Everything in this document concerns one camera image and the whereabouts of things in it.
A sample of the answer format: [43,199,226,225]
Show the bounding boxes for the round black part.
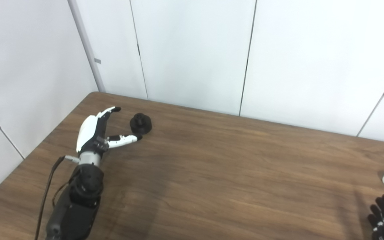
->
[130,113,152,135]

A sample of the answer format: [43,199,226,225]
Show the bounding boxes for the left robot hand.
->
[75,106,143,157]

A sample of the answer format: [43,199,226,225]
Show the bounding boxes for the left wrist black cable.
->
[34,155,80,240]

